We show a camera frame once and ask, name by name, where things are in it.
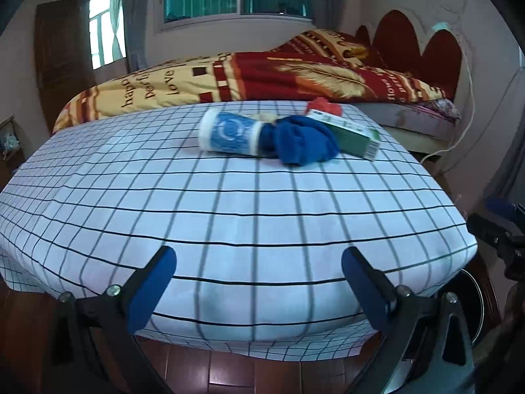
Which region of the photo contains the floral pillow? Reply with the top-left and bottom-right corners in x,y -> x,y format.
414,98 -> 462,120

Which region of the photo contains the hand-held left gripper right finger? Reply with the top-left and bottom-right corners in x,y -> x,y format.
341,247 -> 478,394

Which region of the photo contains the small bright window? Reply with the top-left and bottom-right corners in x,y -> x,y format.
88,0 -> 128,70

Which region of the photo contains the black round trash bin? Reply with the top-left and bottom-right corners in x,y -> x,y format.
394,269 -> 487,394

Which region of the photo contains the blue patterned white cup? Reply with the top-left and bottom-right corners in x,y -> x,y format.
199,109 -> 263,157

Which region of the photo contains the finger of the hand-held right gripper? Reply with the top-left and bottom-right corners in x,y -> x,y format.
468,212 -> 525,257
484,198 -> 525,218

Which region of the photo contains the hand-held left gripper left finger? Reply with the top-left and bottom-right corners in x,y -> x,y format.
49,245 -> 178,394

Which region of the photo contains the bed with red-yellow blanket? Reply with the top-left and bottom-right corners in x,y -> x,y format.
52,29 -> 460,134

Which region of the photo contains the dark wooden wardrobe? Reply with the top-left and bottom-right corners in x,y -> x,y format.
35,2 -> 97,120

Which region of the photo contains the white black checkered tablecloth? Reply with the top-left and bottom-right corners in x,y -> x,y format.
0,100 -> 478,362

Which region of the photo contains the thick white cable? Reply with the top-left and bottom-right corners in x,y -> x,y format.
420,25 -> 476,165

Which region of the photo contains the dark blue cloth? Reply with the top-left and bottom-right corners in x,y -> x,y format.
260,116 -> 341,167

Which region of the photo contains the white bed base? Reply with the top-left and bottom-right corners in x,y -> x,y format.
369,102 -> 460,152

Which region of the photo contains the dark wooden side cabinet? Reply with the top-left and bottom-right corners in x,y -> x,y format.
0,117 -> 27,181

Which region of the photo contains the yellow wrapper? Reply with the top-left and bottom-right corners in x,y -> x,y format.
250,112 -> 284,126

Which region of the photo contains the red and white headboard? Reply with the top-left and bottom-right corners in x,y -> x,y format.
355,9 -> 466,101

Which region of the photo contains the green and white box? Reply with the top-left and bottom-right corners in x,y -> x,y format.
307,109 -> 381,161

